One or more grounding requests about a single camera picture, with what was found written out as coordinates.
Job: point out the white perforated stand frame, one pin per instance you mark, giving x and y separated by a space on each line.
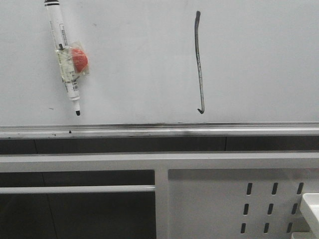
156 196

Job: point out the white plastic marker tray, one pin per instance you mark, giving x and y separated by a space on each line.
309 208

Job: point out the white lower plastic tray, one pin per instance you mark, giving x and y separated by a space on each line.
303 235

